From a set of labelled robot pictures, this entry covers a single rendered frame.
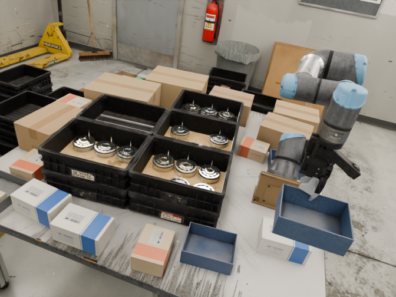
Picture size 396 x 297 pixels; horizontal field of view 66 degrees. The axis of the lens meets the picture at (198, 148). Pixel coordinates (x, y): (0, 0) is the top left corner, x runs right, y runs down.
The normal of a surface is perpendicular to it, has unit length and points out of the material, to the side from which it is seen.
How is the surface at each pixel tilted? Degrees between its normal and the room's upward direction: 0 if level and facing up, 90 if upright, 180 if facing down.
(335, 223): 1
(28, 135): 90
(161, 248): 0
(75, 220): 0
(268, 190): 90
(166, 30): 90
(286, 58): 80
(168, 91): 90
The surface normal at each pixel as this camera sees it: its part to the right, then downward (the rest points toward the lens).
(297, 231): -0.30, 0.51
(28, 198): 0.14, -0.82
